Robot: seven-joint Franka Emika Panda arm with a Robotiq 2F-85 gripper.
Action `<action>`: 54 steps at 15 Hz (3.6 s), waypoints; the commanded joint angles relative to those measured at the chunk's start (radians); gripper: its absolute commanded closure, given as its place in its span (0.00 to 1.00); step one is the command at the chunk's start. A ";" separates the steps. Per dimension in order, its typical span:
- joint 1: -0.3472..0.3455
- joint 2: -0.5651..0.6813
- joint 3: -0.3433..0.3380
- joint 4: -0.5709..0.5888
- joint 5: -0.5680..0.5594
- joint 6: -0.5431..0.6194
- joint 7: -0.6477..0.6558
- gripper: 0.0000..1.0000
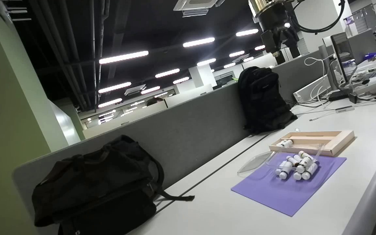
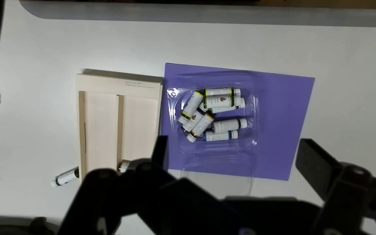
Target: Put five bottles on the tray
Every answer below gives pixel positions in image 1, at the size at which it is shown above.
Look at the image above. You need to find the grey desk partition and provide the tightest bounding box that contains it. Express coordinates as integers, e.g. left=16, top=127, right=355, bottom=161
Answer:
left=12, top=50, right=330, bottom=235

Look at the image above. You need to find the purple mat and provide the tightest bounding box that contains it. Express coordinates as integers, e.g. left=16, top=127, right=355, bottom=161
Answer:
left=230, top=152, right=349, bottom=219

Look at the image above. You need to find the ceiling air vent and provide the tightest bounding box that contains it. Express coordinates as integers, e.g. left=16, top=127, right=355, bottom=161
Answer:
left=172, top=0, right=225, bottom=19

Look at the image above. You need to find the black duffel bag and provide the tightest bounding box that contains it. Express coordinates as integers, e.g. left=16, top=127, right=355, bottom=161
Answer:
left=30, top=134, right=196, bottom=235

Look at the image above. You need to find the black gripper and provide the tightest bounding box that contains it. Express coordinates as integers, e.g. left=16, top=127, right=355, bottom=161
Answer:
left=257, top=6, right=303, bottom=66

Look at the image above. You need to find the black backpack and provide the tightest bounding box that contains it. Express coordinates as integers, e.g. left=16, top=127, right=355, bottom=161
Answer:
left=236, top=66, right=298, bottom=135

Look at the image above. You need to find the white desk device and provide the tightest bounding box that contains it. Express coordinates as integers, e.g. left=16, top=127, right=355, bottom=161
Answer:
left=351, top=75, right=376, bottom=97

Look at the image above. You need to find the grey computer case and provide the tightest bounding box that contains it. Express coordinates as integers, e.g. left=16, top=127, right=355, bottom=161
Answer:
left=292, top=75, right=334, bottom=106

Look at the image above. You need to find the computer monitor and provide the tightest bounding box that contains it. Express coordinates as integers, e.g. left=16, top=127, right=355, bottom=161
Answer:
left=329, top=29, right=376, bottom=87

